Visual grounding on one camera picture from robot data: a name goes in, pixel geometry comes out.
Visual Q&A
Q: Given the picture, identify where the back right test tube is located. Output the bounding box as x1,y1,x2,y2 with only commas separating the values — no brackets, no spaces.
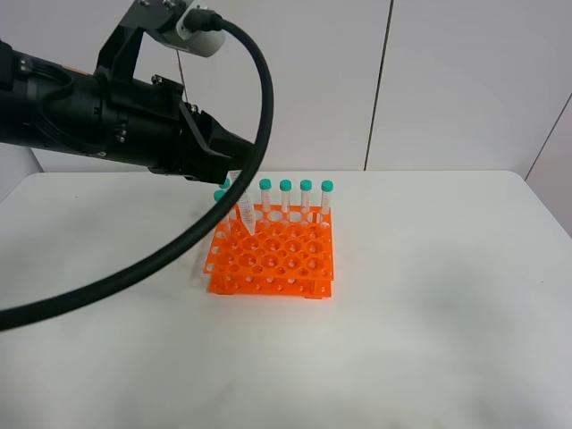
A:
320,180,333,215

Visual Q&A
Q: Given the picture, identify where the orange test tube rack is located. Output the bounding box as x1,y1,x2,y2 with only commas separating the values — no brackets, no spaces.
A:
204,204,334,299

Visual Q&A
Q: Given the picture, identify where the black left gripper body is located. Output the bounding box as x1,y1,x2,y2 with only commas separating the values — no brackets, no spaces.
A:
99,76,223,183

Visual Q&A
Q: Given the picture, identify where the thick black cable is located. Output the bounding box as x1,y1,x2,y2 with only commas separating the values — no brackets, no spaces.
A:
0,11,274,332

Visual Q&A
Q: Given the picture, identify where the back left test tube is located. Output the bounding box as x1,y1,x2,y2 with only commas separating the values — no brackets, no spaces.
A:
219,178,231,189

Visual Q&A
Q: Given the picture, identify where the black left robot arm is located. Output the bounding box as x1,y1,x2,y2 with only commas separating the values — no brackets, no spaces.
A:
1,43,253,184

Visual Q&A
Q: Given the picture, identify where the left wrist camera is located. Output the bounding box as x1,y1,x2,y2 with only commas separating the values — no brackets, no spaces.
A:
120,1,225,57

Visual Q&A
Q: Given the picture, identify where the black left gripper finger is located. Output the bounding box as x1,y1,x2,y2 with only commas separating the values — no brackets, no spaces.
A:
207,122,254,184

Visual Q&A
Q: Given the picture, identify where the front left test tube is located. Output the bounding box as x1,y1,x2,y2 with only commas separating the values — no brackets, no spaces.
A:
213,189,233,239

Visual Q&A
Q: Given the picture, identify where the green-capped test tube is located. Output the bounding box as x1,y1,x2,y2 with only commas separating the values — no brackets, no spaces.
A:
237,186,257,236

